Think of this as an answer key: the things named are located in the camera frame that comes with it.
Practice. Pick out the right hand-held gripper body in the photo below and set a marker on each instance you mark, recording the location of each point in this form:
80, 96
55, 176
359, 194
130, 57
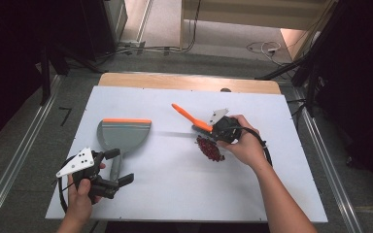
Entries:
228, 129

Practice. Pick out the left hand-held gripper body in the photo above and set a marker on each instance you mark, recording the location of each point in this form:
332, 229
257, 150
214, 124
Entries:
77, 161

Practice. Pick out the scatter of red beans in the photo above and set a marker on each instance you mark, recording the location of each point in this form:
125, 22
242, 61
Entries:
210, 150

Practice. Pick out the grey dustpan with orange edge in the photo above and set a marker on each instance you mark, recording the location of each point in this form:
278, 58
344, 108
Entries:
123, 136

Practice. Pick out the orange hand brush grey bristles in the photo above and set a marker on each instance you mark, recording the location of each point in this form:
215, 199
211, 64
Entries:
187, 116

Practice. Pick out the person's right hand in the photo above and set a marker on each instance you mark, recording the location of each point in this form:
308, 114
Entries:
246, 149

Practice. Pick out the person's left hand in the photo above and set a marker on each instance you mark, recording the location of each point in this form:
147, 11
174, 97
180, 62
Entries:
79, 204

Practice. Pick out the white table board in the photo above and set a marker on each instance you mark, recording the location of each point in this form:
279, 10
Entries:
175, 197

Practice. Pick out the black metal stand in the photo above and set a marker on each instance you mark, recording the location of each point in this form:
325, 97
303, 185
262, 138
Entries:
311, 90
45, 81

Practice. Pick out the beige wooden furniture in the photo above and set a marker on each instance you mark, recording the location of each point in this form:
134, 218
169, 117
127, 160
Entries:
239, 16

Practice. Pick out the grey power strip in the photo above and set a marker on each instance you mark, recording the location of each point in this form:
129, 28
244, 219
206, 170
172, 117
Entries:
132, 43

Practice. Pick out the dark curtain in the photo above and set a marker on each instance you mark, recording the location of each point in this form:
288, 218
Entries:
9, 64
362, 81

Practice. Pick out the black cabinet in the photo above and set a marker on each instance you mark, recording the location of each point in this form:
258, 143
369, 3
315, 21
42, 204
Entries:
97, 26

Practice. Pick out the metal floor rail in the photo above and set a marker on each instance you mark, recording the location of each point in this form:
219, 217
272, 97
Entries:
18, 152
348, 210

